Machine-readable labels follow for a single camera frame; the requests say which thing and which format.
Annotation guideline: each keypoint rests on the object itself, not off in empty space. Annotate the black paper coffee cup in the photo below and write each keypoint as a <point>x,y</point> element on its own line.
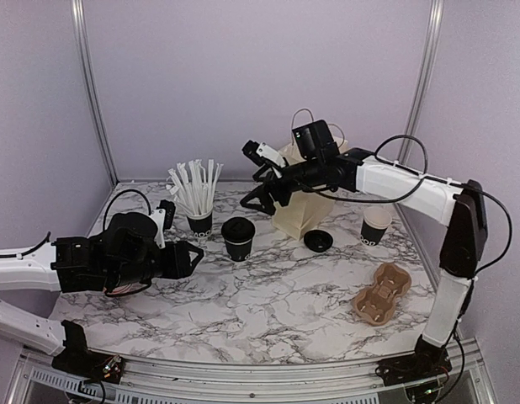
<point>239,251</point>

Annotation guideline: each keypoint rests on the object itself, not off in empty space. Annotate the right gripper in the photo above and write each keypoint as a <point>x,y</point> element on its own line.
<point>262,192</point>

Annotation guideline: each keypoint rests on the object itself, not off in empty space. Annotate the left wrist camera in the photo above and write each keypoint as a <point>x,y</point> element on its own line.
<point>163,216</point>

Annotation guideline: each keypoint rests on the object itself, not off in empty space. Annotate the black cup lid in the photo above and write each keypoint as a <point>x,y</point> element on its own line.
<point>238,230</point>
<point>318,241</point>

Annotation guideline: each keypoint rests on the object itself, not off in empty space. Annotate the cream paper bag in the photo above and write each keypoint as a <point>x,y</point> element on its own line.
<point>304,211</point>

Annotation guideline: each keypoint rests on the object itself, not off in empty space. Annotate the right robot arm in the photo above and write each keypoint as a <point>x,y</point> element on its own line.
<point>458,207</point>

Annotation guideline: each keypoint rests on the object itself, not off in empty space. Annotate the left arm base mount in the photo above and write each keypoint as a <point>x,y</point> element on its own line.
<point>77,359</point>

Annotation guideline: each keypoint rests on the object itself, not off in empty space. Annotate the white wrapped straws bundle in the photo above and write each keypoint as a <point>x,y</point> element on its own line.
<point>192,185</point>

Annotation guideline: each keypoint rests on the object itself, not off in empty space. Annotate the brown cardboard cup carrier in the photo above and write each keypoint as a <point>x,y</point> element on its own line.
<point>376,303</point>

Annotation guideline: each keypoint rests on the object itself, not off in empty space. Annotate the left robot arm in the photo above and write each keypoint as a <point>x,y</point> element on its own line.
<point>130,250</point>

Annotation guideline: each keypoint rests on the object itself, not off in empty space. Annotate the aluminium frame post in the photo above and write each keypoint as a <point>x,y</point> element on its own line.
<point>81,35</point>
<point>424,76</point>

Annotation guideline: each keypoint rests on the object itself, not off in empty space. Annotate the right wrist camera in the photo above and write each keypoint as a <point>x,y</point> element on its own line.
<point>264,155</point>

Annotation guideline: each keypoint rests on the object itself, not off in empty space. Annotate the right aluminium frame post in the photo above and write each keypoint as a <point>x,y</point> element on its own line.
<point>424,76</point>

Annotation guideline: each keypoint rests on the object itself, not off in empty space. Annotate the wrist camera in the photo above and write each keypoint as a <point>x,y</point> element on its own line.
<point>163,216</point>
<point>264,155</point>

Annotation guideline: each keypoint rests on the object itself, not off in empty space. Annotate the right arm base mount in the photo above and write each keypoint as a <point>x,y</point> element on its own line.
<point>426,360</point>

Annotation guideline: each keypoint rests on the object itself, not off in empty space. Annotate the black cup holding straws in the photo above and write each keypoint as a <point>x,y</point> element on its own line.
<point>201,225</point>

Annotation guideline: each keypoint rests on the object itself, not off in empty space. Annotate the front aluminium rail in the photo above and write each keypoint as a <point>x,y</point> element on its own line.
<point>146,380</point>

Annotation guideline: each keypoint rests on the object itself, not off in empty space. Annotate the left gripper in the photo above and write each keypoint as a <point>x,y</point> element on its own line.
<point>178,263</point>

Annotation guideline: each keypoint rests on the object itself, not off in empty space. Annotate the left aluminium frame post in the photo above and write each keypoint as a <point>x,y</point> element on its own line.
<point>81,35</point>

